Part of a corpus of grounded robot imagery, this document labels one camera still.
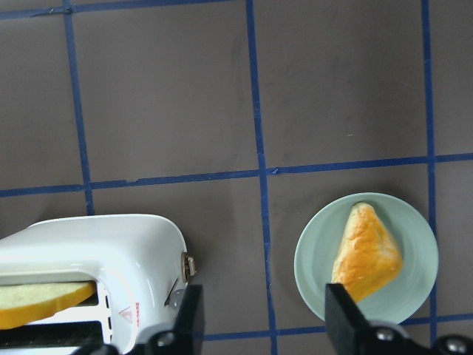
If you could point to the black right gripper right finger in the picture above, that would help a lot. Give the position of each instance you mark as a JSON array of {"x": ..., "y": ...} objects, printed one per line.
[{"x": 351, "y": 333}]

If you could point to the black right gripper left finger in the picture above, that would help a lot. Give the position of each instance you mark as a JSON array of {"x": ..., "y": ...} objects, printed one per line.
[{"x": 185, "y": 336}]

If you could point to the white two-slot toaster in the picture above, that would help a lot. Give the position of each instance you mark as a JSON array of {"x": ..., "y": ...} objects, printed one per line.
[{"x": 139, "y": 262}]

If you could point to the golden pastry bun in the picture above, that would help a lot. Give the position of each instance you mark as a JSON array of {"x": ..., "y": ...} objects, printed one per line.
[{"x": 368, "y": 256}]

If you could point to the light green plate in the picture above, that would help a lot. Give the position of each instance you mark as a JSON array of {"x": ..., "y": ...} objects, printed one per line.
[{"x": 318, "y": 245}]

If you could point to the toast bread slice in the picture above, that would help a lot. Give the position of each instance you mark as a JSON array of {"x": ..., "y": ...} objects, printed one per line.
[{"x": 22, "y": 304}]

